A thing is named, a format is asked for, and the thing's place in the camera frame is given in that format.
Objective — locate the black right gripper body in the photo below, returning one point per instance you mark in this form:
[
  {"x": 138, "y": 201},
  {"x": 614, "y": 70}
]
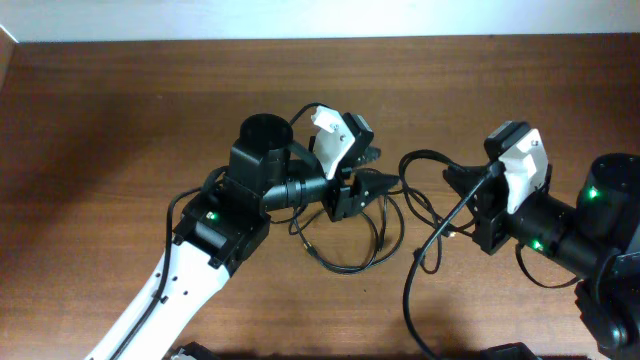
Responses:
[{"x": 486, "y": 220}]

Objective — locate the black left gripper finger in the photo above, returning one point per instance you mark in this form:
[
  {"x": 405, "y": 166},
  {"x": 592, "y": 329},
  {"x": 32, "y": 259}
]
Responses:
[
  {"x": 372, "y": 184},
  {"x": 369, "y": 155}
]

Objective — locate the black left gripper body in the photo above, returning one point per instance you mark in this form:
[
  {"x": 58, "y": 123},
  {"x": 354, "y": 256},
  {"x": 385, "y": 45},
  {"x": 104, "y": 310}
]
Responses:
[{"x": 339, "y": 198}]

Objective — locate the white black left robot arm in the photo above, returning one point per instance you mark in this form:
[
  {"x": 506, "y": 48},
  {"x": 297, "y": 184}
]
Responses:
[{"x": 228, "y": 217}]

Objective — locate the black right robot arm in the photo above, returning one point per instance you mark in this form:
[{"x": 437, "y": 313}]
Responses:
[{"x": 597, "y": 239}]

